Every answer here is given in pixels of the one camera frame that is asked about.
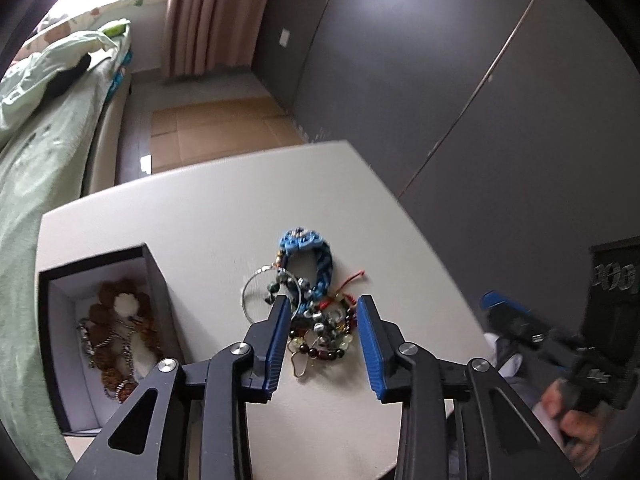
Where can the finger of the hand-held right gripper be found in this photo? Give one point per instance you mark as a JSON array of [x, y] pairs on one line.
[[502, 304], [515, 327]]

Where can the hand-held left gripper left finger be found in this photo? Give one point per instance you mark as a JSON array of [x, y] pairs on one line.
[[276, 342]]

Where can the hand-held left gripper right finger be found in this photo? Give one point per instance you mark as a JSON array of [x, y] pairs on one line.
[[371, 352]]

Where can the black jewelry box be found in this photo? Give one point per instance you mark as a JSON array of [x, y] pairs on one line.
[[67, 310]]

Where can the person's right hand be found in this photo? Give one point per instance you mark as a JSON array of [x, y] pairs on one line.
[[580, 427]]

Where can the silver bangle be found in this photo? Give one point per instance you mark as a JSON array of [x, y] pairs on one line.
[[246, 285]]

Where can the white round pendant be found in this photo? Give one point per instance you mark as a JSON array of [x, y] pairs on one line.
[[126, 303]]

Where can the green bed sheet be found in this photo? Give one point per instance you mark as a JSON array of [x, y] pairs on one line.
[[35, 185]]

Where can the blue packet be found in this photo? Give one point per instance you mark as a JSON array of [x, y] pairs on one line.
[[121, 72]]

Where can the pink curtain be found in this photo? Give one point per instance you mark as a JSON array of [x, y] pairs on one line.
[[210, 15]]

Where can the black cloth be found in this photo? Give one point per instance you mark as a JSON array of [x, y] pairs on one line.
[[65, 77]]

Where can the green packet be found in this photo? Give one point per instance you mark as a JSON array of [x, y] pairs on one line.
[[116, 28]]

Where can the light green quilt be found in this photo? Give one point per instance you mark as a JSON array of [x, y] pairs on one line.
[[35, 70]]

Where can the printed pillow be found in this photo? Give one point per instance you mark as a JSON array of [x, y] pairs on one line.
[[85, 15]]

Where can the beige bed frame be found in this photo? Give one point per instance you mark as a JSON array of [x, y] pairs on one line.
[[107, 145]]

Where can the wall switch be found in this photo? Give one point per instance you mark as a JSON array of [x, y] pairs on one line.
[[284, 37]]

